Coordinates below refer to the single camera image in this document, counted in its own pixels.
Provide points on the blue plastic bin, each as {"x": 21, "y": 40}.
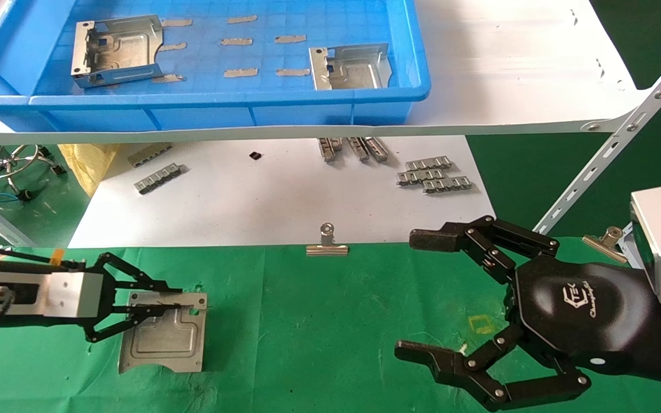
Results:
{"x": 221, "y": 115}

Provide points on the green table cloth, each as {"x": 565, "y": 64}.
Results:
{"x": 319, "y": 321}

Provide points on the silver binder clip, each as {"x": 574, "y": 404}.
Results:
{"x": 601, "y": 245}
{"x": 326, "y": 249}

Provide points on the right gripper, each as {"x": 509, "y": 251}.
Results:
{"x": 571, "y": 310}

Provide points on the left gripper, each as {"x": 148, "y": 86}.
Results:
{"x": 66, "y": 292}

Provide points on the orange tape tag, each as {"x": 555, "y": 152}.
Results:
{"x": 57, "y": 256}

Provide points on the small grey metal clip strip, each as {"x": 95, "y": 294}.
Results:
{"x": 428, "y": 164}
{"x": 447, "y": 184}
{"x": 419, "y": 176}
{"x": 376, "y": 148}
{"x": 150, "y": 154}
{"x": 358, "y": 148}
{"x": 329, "y": 148}
{"x": 158, "y": 178}

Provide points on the sheet metal bracket part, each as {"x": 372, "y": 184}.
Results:
{"x": 164, "y": 344}
{"x": 359, "y": 71}
{"x": 124, "y": 54}

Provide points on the grey tape strip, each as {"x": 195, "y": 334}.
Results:
{"x": 177, "y": 23}
{"x": 240, "y": 73}
{"x": 241, "y": 19}
{"x": 290, "y": 39}
{"x": 292, "y": 72}
{"x": 173, "y": 46}
{"x": 236, "y": 41}
{"x": 167, "y": 78}

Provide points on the chrome stool base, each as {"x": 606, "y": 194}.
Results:
{"x": 8, "y": 167}

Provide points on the long slotted metal brace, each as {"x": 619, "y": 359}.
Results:
{"x": 611, "y": 150}

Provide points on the yellow cloth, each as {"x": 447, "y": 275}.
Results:
{"x": 86, "y": 166}

